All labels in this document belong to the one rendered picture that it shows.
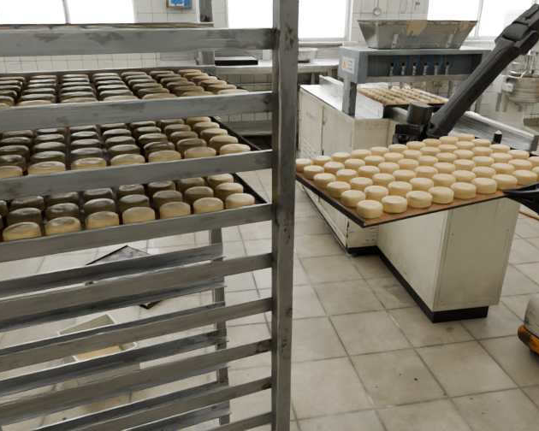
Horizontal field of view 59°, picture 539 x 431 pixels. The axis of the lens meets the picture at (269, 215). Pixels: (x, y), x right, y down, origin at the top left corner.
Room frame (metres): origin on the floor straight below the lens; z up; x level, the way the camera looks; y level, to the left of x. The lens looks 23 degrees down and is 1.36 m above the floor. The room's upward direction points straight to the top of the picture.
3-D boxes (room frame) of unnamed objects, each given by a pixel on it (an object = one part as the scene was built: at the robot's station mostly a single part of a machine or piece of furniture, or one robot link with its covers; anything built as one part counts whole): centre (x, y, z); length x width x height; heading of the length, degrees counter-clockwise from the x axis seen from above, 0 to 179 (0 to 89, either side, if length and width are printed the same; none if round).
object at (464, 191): (0.95, -0.41, 1.01); 0.05 x 0.05 x 0.02
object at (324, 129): (3.19, -0.69, 0.42); 1.28 x 0.72 x 0.84; 10
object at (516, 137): (2.86, -0.90, 0.87); 2.01 x 0.03 x 0.07; 10
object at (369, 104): (3.16, -0.49, 0.88); 1.28 x 0.01 x 0.07; 10
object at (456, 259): (2.22, -0.86, 0.45); 0.70 x 0.34 x 0.90; 10
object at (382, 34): (2.72, -0.77, 1.25); 0.56 x 0.29 x 0.14; 100
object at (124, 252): (2.33, 0.74, 0.01); 0.60 x 0.40 x 0.03; 57
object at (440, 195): (0.93, -0.35, 1.01); 0.05 x 0.05 x 0.02
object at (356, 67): (2.72, -0.77, 1.01); 0.72 x 0.33 x 0.34; 100
